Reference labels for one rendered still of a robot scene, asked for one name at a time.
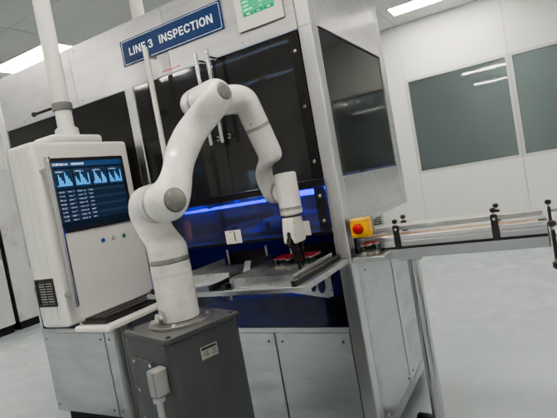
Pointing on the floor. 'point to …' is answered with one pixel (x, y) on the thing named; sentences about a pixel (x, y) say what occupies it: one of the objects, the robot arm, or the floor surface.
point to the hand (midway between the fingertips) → (298, 255)
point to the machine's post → (338, 206)
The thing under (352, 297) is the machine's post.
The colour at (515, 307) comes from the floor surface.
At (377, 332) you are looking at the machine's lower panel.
